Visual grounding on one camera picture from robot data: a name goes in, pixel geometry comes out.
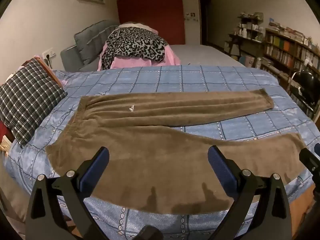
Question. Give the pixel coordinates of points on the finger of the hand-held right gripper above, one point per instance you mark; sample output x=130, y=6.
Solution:
x=308, y=158

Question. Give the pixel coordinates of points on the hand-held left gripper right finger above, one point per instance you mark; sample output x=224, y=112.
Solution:
x=221, y=170

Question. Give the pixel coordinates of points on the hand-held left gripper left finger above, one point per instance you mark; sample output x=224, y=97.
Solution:
x=96, y=171

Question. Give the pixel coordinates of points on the brown fleece pants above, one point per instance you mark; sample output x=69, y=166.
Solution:
x=150, y=160

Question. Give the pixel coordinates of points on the black office chair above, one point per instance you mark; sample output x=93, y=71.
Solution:
x=308, y=80

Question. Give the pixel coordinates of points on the blue checked bedspread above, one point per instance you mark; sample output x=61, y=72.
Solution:
x=200, y=80

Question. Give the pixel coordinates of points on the dark plaid pillow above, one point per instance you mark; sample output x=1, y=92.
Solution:
x=27, y=100

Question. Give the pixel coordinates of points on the wooden bed headboard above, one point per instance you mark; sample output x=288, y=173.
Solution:
x=50, y=73

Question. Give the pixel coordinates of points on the wooden bookshelf with books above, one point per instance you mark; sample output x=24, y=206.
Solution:
x=287, y=50

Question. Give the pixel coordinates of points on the pink blanket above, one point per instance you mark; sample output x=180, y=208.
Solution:
x=130, y=63

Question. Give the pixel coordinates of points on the grey sofa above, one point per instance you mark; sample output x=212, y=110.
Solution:
x=71, y=60

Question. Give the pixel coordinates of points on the white bed mattress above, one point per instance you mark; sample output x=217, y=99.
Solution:
x=205, y=55

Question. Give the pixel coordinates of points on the grey sofa cushion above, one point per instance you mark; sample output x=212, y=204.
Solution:
x=92, y=40

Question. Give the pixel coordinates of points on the leopard print cloth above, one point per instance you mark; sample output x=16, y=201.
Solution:
x=135, y=43

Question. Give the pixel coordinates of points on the small wooden shelf with bottles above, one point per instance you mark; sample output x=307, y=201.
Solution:
x=247, y=37

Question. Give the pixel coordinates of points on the dark doorway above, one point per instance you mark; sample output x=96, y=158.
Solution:
x=205, y=20

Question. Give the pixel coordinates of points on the white wall socket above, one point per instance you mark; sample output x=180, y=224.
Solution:
x=48, y=52

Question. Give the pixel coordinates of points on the small wall photos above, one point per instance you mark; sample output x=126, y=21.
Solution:
x=192, y=17

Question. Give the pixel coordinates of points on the red wall panel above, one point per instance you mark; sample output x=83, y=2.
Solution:
x=155, y=12

